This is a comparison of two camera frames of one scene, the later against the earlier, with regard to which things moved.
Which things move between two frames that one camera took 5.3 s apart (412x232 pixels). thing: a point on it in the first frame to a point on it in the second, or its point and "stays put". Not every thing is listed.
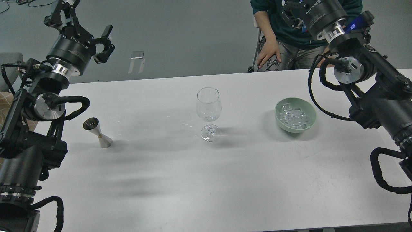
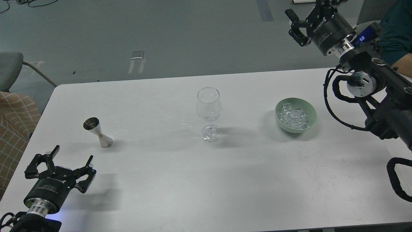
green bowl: [295, 115] stays put
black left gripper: [75, 46] to [54, 184]
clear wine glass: [209, 108] stays put
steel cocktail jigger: [92, 124] stays put
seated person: [283, 46] to [395, 45]
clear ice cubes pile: [293, 118] stays put
